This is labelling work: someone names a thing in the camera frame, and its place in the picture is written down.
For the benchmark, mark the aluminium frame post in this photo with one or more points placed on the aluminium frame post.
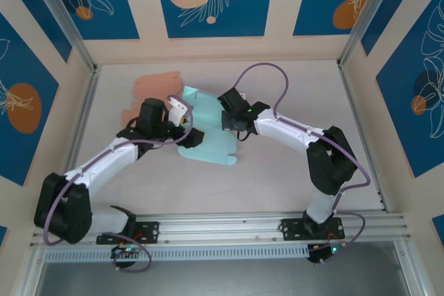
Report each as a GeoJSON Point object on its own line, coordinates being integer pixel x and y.
{"type": "Point", "coordinates": [367, 8]}
{"type": "Point", "coordinates": [62, 15]}

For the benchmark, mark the aluminium mounting rail beam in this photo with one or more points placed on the aluminium mounting rail beam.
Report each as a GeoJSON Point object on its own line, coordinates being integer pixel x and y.
{"type": "Point", "coordinates": [215, 228]}

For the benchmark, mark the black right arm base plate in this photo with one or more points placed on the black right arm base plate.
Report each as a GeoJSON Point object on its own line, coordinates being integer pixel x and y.
{"type": "Point", "coordinates": [291, 228]}

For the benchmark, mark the salmon pink paper box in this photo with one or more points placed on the salmon pink paper box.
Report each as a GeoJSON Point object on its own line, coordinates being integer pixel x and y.
{"type": "Point", "coordinates": [156, 84]}

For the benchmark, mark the grey metal sheet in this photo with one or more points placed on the grey metal sheet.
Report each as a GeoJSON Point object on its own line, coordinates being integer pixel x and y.
{"type": "Point", "coordinates": [222, 280]}

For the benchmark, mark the aluminium frame strut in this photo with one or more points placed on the aluminium frame strut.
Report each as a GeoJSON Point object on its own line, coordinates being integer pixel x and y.
{"type": "Point", "coordinates": [31, 275]}
{"type": "Point", "coordinates": [412, 271]}

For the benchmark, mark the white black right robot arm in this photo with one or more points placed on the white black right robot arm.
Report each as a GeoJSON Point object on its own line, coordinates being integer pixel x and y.
{"type": "Point", "coordinates": [284, 134]}

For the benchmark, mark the light blue paper box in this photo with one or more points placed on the light blue paper box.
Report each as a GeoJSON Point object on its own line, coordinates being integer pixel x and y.
{"type": "Point", "coordinates": [208, 136]}

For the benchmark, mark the small control circuit board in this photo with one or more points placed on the small control circuit board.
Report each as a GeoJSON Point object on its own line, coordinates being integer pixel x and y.
{"type": "Point", "coordinates": [126, 250]}
{"type": "Point", "coordinates": [317, 254]}

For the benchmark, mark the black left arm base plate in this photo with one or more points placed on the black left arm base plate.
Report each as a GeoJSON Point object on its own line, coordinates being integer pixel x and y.
{"type": "Point", "coordinates": [151, 232]}

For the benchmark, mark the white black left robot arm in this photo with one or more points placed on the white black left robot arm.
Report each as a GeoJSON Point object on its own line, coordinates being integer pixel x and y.
{"type": "Point", "coordinates": [114, 161]}

